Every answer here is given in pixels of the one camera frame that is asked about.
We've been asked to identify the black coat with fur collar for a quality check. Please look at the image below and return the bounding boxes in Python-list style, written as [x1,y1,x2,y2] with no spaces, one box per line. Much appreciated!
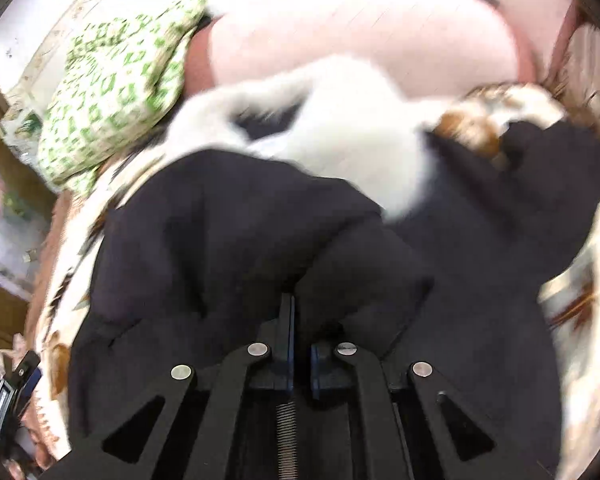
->
[68,55,600,453]

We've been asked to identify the leaf pattern beige blanket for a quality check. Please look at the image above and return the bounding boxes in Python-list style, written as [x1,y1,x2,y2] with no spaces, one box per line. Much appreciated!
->
[21,81,600,480]

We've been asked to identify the green patterned folded quilt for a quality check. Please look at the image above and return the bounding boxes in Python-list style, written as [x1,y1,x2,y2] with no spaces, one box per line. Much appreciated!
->
[34,0,214,196]

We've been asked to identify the striped floral sofa cushion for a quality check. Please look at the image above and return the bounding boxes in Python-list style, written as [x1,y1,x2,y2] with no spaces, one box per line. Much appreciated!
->
[546,23,600,136]

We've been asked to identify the pink sofa backrest cushion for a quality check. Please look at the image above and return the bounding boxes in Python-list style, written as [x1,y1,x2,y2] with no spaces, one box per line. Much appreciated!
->
[184,0,580,96]

